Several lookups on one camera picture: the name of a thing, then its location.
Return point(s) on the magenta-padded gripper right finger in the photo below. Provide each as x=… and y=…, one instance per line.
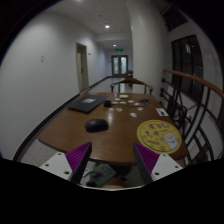
x=165, y=165

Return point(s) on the black computer mouse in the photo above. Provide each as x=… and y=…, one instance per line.
x=96, y=125

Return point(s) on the green exit sign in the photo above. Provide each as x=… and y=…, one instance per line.
x=119, y=50

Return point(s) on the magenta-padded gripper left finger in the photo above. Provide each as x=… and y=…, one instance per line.
x=60, y=164

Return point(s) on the side door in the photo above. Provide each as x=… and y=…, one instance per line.
x=82, y=68

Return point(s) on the white card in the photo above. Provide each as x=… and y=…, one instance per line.
x=123, y=96

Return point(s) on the glass double door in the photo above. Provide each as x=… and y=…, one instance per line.
x=119, y=65

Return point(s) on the ceiling lights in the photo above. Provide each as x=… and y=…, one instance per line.
x=107, y=26

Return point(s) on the closed dark grey laptop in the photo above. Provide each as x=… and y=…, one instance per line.
x=87, y=103

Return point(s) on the dark framed window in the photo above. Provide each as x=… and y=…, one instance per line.
x=186, y=66

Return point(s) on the small dark flat object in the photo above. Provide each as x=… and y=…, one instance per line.
x=144, y=100

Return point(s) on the round yellow printed mouse pad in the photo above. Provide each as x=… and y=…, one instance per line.
x=159, y=136

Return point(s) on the wooden armchair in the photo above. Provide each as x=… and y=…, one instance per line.
x=131, y=81

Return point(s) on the black railing with wooden handrail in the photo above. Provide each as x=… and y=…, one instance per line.
x=196, y=80

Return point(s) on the small black box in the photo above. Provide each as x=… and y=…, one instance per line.
x=107, y=103

